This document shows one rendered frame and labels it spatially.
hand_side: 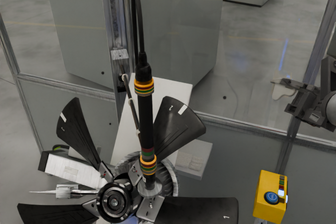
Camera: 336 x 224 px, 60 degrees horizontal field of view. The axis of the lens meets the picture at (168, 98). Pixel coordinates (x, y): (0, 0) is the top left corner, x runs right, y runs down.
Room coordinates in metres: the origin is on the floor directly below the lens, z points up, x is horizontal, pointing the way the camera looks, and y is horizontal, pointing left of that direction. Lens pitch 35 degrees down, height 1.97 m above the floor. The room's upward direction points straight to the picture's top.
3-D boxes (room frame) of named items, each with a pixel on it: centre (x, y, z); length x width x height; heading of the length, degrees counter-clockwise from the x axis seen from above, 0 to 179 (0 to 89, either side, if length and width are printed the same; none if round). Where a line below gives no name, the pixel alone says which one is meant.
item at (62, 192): (0.66, 0.37, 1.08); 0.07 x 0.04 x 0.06; 80
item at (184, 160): (1.00, -0.10, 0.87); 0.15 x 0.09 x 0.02; 70
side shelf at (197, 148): (1.09, -0.03, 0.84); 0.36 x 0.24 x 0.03; 70
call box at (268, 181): (0.69, -0.39, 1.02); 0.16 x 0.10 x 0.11; 160
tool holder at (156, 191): (0.54, 0.05, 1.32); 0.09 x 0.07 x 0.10; 15
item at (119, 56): (1.14, 0.21, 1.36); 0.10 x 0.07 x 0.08; 15
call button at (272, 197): (0.64, -0.37, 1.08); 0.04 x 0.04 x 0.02
